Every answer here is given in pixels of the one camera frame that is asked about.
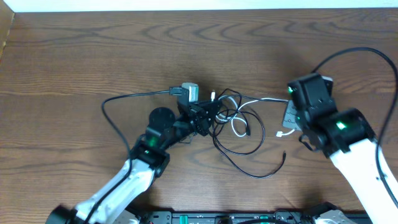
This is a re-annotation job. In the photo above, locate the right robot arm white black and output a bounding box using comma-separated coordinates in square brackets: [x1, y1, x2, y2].
[287, 73, 397, 223]

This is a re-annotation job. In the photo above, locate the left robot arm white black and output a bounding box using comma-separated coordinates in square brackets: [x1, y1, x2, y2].
[46, 100, 221, 224]

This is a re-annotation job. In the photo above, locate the black usb cable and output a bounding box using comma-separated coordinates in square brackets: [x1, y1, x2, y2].
[211, 88, 287, 179]

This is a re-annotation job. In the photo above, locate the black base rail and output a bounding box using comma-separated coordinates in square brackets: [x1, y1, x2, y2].
[146, 210, 368, 224]

